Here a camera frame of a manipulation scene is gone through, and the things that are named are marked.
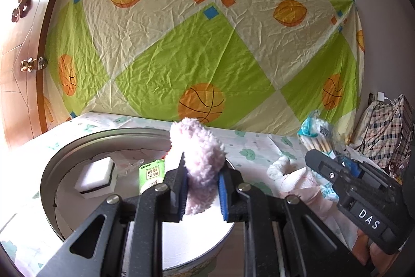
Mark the green tissue pack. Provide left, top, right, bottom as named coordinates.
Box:
left=139, top=159, right=165, bottom=195

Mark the white black sponge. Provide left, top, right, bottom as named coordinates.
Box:
left=74, top=157, right=117, bottom=199

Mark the white rolled cloth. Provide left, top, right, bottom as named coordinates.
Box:
left=267, top=156, right=292, bottom=180

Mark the green basketball bedsheet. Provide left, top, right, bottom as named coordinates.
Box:
left=44, top=0, right=364, bottom=138

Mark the cloud print bedsheet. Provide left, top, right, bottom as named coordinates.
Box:
left=1, top=112, right=357, bottom=276

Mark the pink white cloth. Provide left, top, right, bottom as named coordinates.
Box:
left=278, top=166, right=341, bottom=222

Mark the pink fluffy sock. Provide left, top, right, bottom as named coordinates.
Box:
left=165, top=117, right=226, bottom=214

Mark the plaid bag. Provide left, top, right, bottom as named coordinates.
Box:
left=351, top=94, right=413, bottom=177

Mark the round metal tin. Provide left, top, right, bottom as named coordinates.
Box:
left=40, top=128, right=233, bottom=276

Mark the right hand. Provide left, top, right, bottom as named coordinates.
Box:
left=352, top=229, right=399, bottom=276

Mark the cotton swab pack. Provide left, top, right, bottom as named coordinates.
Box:
left=297, top=110, right=348, bottom=159

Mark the wooden door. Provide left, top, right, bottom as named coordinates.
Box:
left=1, top=0, right=57, bottom=147

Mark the white wall charger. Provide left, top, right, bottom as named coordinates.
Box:
left=377, top=91, right=385, bottom=102

